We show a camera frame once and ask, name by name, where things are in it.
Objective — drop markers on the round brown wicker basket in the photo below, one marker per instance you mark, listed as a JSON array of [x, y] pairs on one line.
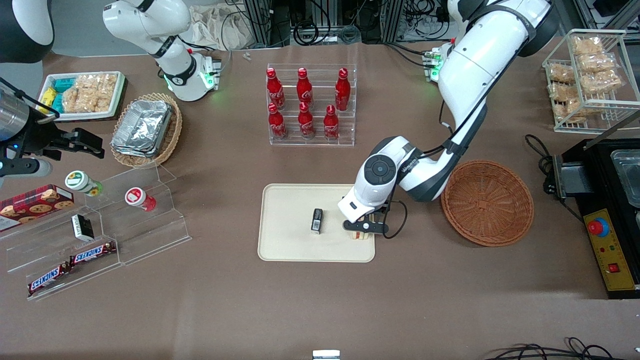
[[487, 202]]

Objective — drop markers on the oval wicker basket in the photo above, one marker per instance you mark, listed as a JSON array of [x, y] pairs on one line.
[[172, 135]]

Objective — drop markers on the cup with sunflower lid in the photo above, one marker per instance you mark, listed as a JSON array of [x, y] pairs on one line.
[[80, 181]]

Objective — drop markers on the white and black device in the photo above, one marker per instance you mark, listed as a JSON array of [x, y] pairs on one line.
[[326, 355]]

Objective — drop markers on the grey metal bar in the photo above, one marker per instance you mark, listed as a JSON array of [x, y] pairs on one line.
[[612, 130]]

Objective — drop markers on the cream rectangular plastic tray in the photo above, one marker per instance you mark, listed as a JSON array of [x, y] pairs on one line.
[[290, 240]]

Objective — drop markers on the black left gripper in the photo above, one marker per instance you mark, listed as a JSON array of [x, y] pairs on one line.
[[383, 209]]

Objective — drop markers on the Snickers chocolate bar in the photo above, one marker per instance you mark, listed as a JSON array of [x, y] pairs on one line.
[[48, 277], [92, 253]]

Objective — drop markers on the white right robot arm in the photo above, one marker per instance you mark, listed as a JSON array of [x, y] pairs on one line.
[[150, 25]]

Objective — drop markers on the clear acrylic bottle rack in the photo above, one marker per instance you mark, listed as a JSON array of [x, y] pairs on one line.
[[315, 142]]

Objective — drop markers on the yellow snack packet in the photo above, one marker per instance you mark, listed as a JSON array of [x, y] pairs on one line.
[[47, 96]]

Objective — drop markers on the cup with red lid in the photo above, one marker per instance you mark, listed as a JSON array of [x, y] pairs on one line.
[[137, 197]]

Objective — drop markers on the triangle sandwich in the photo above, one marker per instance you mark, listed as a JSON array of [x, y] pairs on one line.
[[364, 236]]

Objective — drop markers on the teal snack packet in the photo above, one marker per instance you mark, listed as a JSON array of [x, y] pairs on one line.
[[57, 104], [63, 84]]

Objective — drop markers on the aluminium profile frame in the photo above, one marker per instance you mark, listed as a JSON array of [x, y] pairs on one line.
[[262, 22]]

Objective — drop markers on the clear bag of brown snacks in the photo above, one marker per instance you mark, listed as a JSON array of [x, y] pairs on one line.
[[565, 91], [570, 111], [602, 81], [596, 62], [587, 46], [561, 73]]

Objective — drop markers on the small black and white carton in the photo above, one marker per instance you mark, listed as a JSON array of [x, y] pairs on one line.
[[82, 227]]

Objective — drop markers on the red emergency stop button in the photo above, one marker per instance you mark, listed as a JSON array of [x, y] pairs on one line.
[[598, 227]]

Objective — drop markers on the red cookie box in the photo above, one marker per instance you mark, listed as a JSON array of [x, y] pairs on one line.
[[35, 202]]

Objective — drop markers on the bag of rice crackers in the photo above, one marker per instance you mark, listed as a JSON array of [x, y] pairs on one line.
[[74, 100], [100, 90]]

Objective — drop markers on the red cola bottle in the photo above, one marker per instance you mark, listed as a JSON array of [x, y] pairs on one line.
[[306, 122], [331, 125], [277, 124], [304, 87], [342, 90], [275, 90]]

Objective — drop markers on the steel pan in appliance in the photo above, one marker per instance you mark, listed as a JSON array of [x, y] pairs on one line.
[[627, 177]]

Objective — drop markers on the clear acrylic stepped shelf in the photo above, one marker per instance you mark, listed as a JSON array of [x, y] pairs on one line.
[[150, 235]]

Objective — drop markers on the small black carton with barcode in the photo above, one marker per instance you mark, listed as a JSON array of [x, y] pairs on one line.
[[317, 221]]

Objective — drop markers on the white cloth bag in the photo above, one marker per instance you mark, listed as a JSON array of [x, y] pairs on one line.
[[220, 25]]

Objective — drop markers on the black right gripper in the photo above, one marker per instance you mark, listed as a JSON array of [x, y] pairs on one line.
[[36, 136]]

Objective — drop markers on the white rectangular snack tray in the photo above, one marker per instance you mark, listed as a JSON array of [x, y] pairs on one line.
[[116, 107]]

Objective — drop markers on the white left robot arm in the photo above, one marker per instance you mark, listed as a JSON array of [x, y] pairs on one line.
[[480, 65]]

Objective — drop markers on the black appliance with yellow panel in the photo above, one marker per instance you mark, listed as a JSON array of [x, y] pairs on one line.
[[600, 180]]

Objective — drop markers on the aluminium foil container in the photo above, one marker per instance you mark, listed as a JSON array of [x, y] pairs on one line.
[[131, 150], [142, 125]]

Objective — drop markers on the grey metal box with plate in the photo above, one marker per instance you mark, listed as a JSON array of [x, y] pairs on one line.
[[572, 179]]

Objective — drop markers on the red rocker switch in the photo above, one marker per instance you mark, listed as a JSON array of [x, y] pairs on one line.
[[614, 268]]

